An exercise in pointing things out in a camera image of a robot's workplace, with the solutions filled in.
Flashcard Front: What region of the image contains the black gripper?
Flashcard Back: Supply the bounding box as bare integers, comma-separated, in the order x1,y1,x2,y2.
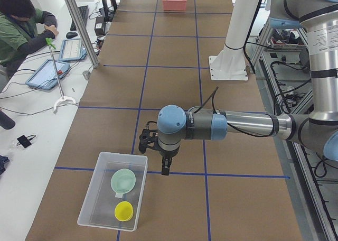
159,147,180,175

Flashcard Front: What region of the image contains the green ceramic bowl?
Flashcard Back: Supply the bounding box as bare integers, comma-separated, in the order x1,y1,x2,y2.
110,168,136,194

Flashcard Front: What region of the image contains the yellow plastic cup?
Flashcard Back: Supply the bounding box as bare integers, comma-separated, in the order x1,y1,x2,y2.
114,201,134,221

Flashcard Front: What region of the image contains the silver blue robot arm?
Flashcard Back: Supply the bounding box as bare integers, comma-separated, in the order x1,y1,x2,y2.
155,0,337,175

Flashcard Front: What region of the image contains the clear plastic storage box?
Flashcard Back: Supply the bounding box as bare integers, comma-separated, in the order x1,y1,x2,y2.
77,152,148,232

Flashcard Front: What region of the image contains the black power adapter box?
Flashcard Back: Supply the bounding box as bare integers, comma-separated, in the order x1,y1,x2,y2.
94,16,106,36

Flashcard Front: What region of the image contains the small metal cylinder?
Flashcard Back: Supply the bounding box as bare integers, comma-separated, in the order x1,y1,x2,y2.
82,70,90,80

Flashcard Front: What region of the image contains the far teach pendant tablet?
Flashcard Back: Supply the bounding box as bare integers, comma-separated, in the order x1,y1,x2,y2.
59,39,87,62

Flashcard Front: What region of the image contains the teach pendant tablet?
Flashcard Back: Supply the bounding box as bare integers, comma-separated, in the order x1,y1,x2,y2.
59,39,87,62
25,59,70,90

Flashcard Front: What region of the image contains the near teach pendant tablet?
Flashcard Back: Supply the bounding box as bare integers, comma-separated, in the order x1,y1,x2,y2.
25,59,70,90

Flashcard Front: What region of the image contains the pink plastic tray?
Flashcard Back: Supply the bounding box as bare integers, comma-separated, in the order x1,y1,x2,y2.
162,0,187,11

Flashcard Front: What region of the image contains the black computer mouse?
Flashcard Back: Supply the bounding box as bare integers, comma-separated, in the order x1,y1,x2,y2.
65,31,78,39

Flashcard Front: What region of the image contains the reacher grabber stick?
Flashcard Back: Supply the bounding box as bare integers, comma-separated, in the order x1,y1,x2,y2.
45,38,77,114

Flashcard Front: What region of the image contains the black keyboard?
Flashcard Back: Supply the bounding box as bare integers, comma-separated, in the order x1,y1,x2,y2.
70,5,89,32

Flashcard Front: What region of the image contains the person in green vest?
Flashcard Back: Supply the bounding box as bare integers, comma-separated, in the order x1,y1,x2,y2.
1,0,59,77

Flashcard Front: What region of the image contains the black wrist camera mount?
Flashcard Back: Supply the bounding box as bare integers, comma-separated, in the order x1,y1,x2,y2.
138,120,160,154

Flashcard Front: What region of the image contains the small black device with cable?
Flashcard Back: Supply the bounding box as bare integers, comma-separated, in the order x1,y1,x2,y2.
16,134,36,148

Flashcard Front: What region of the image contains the aluminium frame post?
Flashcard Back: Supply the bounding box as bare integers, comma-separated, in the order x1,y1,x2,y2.
64,0,99,68

